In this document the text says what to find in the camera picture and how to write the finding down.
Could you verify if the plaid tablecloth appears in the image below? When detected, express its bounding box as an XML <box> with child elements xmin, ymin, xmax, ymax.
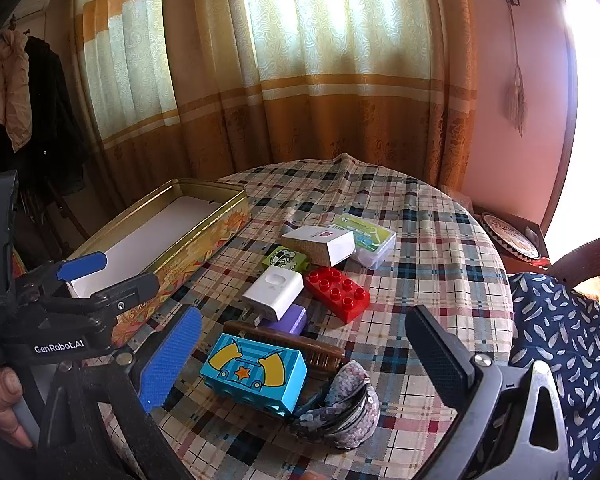
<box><xmin>95</xmin><ymin>152</ymin><xmax>518</xmax><ymax>480</ymax></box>

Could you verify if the grey sequin coin purse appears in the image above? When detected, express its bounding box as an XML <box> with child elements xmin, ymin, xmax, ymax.
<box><xmin>287</xmin><ymin>359</ymin><xmax>381</xmax><ymax>448</ymax></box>

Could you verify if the wooden comb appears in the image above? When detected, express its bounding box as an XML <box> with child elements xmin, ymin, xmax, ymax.
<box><xmin>223</xmin><ymin>320</ymin><xmax>348</xmax><ymax>373</ymax></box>

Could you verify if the blue leaf-print cushion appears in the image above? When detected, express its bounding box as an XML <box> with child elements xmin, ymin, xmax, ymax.
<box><xmin>507</xmin><ymin>271</ymin><xmax>600</xmax><ymax>471</ymax></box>

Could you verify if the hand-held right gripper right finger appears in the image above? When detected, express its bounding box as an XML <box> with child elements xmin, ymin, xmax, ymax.
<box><xmin>405</xmin><ymin>304</ymin><xmax>571</xmax><ymax>480</ymax></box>

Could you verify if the golden patterned tin box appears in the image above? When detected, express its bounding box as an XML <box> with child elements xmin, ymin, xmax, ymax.
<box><xmin>66</xmin><ymin>178</ymin><xmax>252</xmax><ymax>333</ymax></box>

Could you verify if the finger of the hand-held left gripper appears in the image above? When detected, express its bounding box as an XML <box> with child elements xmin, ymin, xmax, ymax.
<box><xmin>15</xmin><ymin>251</ymin><xmax>107</xmax><ymax>301</ymax></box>
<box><xmin>40</xmin><ymin>273</ymin><xmax>160</xmax><ymax>326</ymax></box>

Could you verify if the red toy brick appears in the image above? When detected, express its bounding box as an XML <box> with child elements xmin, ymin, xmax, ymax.
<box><xmin>304</xmin><ymin>266</ymin><xmax>371</xmax><ymax>322</ymax></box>

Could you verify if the black coat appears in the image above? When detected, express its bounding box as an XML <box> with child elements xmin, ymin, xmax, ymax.
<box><xmin>0</xmin><ymin>35</ymin><xmax>88</xmax><ymax>261</ymax></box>

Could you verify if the white charger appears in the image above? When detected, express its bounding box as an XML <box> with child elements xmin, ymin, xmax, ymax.
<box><xmin>242</xmin><ymin>265</ymin><xmax>305</xmax><ymax>322</ymax></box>

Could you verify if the blue printed toy brick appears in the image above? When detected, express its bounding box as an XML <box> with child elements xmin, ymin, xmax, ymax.
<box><xmin>200</xmin><ymin>332</ymin><xmax>308</xmax><ymax>417</ymax></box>

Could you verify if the white box with red label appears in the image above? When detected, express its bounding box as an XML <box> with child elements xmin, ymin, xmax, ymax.
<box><xmin>281</xmin><ymin>225</ymin><xmax>356</xmax><ymax>267</ymax></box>

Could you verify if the green picture toy block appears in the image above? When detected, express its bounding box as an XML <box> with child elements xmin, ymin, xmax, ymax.
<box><xmin>261</xmin><ymin>245</ymin><xmax>311</xmax><ymax>273</ymax></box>

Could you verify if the beige quilted jacket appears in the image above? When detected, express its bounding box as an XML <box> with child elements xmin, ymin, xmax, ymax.
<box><xmin>0</xmin><ymin>27</ymin><xmax>33</xmax><ymax>153</ymax></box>

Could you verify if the round decorated plate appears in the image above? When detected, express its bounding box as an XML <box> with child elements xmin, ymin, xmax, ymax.
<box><xmin>480</xmin><ymin>211</ymin><xmax>541</xmax><ymax>261</ymax></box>

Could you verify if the clear plastic box green label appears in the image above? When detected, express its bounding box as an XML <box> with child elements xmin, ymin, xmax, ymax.
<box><xmin>333</xmin><ymin>212</ymin><xmax>397</xmax><ymax>269</ymax></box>

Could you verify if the orange and cream curtain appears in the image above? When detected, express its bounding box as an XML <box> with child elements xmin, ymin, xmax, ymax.
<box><xmin>70</xmin><ymin>0</ymin><xmax>481</xmax><ymax>196</ymax></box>

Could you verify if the wooden chair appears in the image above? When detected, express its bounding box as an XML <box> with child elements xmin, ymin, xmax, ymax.
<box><xmin>25</xmin><ymin>175</ymin><xmax>91</xmax><ymax>241</ymax></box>

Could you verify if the hanging tassel ornament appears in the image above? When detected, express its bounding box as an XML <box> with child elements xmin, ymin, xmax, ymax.
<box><xmin>502</xmin><ymin>2</ymin><xmax>528</xmax><ymax>138</ymax></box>

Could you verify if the brown wooden cabinet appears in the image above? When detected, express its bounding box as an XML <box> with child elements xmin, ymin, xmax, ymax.
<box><xmin>472</xmin><ymin>205</ymin><xmax>551</xmax><ymax>271</ymax></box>

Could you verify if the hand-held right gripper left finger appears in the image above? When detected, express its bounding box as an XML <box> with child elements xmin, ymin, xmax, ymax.
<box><xmin>37</xmin><ymin>305</ymin><xmax>203</xmax><ymax>480</ymax></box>

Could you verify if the white paper liner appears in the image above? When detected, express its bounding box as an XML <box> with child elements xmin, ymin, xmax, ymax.
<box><xmin>67</xmin><ymin>196</ymin><xmax>228</xmax><ymax>301</ymax></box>

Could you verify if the purple block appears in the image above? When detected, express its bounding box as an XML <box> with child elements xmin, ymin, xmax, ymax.
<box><xmin>260</xmin><ymin>304</ymin><xmax>308</xmax><ymax>337</ymax></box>

